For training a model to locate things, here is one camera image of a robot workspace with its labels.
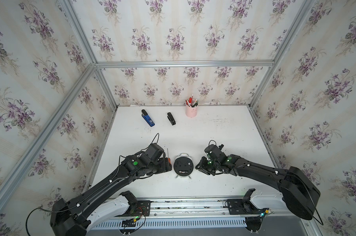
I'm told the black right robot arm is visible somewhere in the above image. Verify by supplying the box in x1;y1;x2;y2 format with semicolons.
195;153;323;224

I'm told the red pen in cup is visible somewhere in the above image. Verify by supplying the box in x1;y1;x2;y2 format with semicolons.
188;94;194;107

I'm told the aluminium front rail frame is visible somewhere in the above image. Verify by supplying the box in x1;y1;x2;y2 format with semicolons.
66;197;313;220

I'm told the pink pen cup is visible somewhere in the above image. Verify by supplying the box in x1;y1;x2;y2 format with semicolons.
185;104;197;118

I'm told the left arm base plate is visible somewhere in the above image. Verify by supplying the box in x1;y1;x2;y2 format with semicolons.
121;201;151;217

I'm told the white twin-bell alarm clock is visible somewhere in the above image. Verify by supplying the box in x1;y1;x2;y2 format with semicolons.
173;153;194;179

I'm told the blue black stapler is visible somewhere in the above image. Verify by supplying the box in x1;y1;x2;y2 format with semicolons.
141;109;155;127

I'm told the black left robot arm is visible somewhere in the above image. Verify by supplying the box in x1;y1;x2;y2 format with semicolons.
31;154;172;236

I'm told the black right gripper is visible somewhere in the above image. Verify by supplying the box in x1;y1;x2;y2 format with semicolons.
192;156;219;175

